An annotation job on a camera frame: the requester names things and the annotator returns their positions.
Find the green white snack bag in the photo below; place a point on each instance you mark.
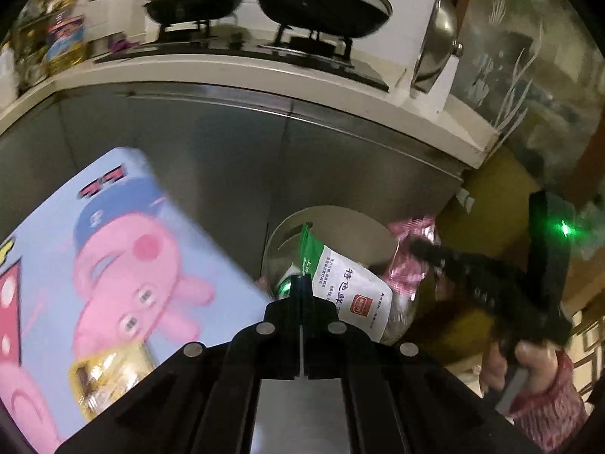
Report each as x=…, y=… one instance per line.
x=362, y=299

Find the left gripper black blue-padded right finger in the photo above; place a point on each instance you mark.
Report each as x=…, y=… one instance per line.
x=396, y=403

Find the right hand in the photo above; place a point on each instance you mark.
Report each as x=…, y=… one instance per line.
x=540, y=360

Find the blue cartoon pig tablecloth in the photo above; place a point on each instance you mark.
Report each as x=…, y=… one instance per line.
x=107, y=260

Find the pink foil snack wrapper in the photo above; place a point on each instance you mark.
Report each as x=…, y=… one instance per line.
x=405, y=272

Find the black device green light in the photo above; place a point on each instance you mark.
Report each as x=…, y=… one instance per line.
x=550, y=228

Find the beige trash bin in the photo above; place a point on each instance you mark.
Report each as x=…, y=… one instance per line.
x=349, y=233

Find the black frying pan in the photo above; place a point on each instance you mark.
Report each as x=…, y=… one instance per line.
x=170, y=12

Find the steel pot lid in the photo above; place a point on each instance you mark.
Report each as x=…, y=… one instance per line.
x=438, y=45

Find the pink patterned sleeve forearm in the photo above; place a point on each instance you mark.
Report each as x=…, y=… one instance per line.
x=552, y=419

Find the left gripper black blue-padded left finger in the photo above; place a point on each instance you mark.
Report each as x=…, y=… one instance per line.
x=201, y=399

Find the black gas stove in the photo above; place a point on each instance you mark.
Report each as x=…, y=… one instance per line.
x=309, y=51

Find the grey cabinet fronts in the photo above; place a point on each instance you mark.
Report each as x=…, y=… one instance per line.
x=237, y=161

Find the cooking oil bottle blue label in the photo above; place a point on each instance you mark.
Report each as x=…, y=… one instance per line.
x=67, y=46

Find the yellow snack wrapper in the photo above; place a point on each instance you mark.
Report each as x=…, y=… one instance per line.
x=98, y=381

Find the black wok with lid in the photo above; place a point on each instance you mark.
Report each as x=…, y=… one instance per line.
x=351, y=19

